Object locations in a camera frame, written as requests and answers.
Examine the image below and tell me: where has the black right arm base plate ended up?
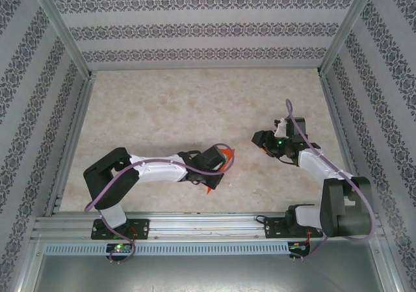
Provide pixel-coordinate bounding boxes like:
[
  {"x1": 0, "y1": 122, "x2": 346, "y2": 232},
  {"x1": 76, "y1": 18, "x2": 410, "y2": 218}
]
[{"x1": 265, "y1": 217, "x2": 323, "y2": 240}]

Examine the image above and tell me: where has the slotted grey cable duct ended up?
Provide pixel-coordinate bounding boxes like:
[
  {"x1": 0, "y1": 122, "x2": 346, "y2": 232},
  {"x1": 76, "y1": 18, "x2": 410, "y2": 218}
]
[{"x1": 44, "y1": 242, "x2": 292, "y2": 256}]

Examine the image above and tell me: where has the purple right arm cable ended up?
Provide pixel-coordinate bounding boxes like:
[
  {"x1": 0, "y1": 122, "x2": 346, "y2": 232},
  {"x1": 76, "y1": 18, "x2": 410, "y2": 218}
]
[{"x1": 285, "y1": 99, "x2": 374, "y2": 262}]

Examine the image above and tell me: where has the aluminium frame post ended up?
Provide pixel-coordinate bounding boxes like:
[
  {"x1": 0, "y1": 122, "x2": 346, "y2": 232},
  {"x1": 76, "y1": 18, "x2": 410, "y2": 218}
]
[
  {"x1": 25, "y1": 0, "x2": 98, "y2": 80},
  {"x1": 317, "y1": 0, "x2": 389, "y2": 77}
]

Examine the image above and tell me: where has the aluminium frame leg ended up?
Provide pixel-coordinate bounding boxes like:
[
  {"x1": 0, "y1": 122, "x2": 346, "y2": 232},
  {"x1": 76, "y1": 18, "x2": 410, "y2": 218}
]
[
  {"x1": 370, "y1": 236, "x2": 406, "y2": 292},
  {"x1": 18, "y1": 236, "x2": 46, "y2": 292}
]

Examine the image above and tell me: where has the long aluminium mounting rail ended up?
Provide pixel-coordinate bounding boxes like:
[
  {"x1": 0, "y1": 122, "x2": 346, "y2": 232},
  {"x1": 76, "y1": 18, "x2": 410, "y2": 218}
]
[{"x1": 31, "y1": 212, "x2": 384, "y2": 241}]

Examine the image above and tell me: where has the grey metal sheet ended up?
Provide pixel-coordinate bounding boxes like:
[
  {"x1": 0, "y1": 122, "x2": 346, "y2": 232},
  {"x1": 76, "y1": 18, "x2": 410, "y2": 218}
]
[{"x1": 32, "y1": 254, "x2": 383, "y2": 292}]

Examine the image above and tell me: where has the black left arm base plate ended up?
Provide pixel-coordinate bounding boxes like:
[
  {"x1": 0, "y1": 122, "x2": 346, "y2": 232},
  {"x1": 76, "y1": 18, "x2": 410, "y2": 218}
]
[{"x1": 90, "y1": 219, "x2": 151, "y2": 241}]

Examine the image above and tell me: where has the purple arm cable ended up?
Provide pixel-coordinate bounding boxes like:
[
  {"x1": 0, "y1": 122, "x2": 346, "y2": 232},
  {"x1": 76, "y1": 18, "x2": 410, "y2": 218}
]
[
  {"x1": 83, "y1": 142, "x2": 237, "y2": 265},
  {"x1": 285, "y1": 99, "x2": 374, "y2": 262}
]

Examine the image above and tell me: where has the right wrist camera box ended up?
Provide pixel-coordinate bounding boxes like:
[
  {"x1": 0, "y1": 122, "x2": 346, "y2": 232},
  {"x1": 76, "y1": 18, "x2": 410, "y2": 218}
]
[{"x1": 274, "y1": 118, "x2": 289, "y2": 137}]

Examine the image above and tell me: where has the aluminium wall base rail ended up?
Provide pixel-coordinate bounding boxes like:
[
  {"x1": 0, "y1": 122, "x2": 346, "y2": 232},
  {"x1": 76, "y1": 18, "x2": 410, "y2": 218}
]
[{"x1": 87, "y1": 64, "x2": 322, "y2": 73}]

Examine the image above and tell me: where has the orange paper sheet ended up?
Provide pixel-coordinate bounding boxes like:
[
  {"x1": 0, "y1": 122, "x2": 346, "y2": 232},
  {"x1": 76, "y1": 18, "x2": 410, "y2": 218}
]
[{"x1": 205, "y1": 146, "x2": 237, "y2": 196}]

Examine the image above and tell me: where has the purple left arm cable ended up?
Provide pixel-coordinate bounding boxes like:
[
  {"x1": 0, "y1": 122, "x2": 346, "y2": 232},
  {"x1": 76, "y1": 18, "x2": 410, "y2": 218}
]
[{"x1": 83, "y1": 142, "x2": 237, "y2": 265}]

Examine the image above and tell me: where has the aluminium side rail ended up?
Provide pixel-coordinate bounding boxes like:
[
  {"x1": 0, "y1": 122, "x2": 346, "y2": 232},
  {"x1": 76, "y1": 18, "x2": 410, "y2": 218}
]
[{"x1": 44, "y1": 72, "x2": 98, "y2": 217}]

